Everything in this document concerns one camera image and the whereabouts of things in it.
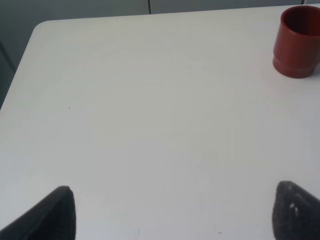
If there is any red plastic cup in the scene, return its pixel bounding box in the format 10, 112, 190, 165
272, 5, 320, 79

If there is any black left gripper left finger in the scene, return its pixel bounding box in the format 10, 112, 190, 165
0, 186, 76, 240

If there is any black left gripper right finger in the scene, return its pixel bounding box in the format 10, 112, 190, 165
272, 181, 320, 240

